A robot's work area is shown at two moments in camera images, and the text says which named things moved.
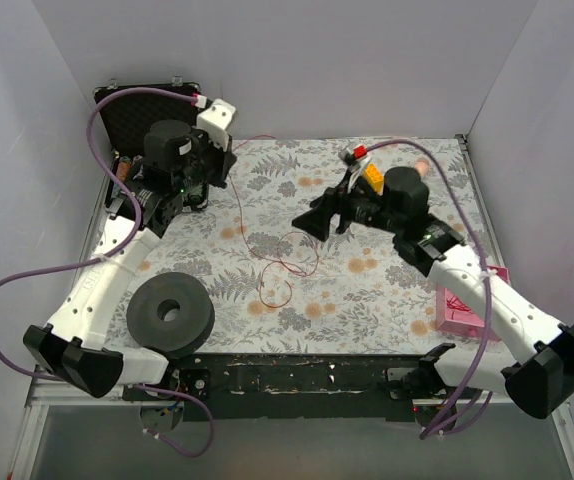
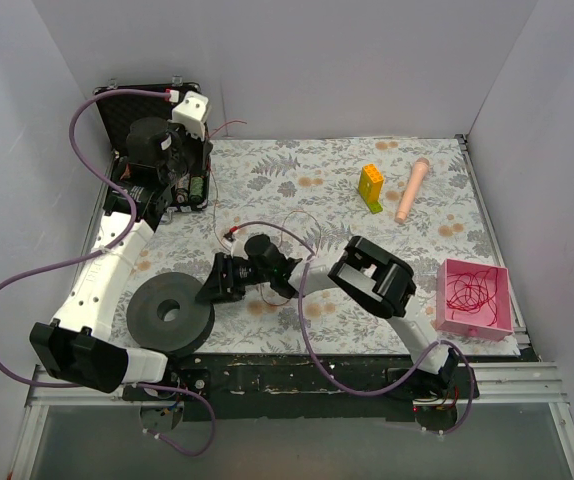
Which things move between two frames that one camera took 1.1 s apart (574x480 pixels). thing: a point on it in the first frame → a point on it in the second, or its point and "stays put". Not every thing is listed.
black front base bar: [289, 387] stays put
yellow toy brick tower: [375, 178] stays put
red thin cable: [244, 229] → [286, 227]
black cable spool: [181, 336] stays put
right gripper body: [342, 213] → [224, 276]
